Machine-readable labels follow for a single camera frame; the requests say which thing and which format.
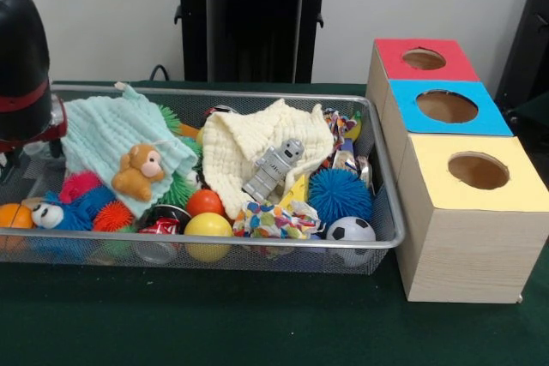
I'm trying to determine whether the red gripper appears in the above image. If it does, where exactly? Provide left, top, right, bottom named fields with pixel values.
left=0, top=98, right=69, bottom=183

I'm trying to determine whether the mint green cloth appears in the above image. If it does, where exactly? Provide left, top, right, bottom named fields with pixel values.
left=62, top=81, right=199, bottom=218

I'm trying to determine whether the orange plush bear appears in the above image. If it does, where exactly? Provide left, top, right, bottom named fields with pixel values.
left=111, top=143, right=166, bottom=203

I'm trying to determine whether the silver mesh bin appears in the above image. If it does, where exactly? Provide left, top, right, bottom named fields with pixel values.
left=0, top=82, right=407, bottom=276

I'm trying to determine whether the wooden box with three holes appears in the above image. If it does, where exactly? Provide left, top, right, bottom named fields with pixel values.
left=365, top=38, right=549, bottom=303

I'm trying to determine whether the small orange basketball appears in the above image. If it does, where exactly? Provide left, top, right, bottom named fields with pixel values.
left=0, top=203, right=35, bottom=251

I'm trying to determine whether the blue spiky toy with eyes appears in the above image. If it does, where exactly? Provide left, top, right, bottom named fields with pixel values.
left=32, top=189, right=117, bottom=232

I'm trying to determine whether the orange ball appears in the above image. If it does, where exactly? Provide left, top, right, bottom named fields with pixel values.
left=185, top=189, right=226, bottom=218

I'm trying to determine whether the yellow ball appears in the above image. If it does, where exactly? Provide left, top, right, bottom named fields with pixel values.
left=184, top=212, right=235, bottom=263

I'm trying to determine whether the cream cloth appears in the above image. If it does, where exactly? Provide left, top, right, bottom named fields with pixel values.
left=201, top=98, right=335, bottom=220

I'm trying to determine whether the grey robot toy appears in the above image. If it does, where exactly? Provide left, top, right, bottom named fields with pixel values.
left=242, top=137, right=305, bottom=203

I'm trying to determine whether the dark green tablecloth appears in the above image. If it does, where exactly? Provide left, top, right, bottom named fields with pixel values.
left=0, top=80, right=549, bottom=366

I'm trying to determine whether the blue spiky ball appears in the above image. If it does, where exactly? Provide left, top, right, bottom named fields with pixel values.
left=307, top=167, right=374, bottom=225

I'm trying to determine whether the small soccer ball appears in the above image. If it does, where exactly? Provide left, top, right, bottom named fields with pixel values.
left=325, top=215, right=377, bottom=267

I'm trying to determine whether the black chair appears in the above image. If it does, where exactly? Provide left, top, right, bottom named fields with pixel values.
left=492, top=0, right=549, bottom=105

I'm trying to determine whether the black looped cable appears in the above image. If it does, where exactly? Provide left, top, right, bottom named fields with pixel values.
left=148, top=64, right=173, bottom=82

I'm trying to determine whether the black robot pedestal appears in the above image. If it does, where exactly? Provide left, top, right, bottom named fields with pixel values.
left=165, top=0, right=347, bottom=84

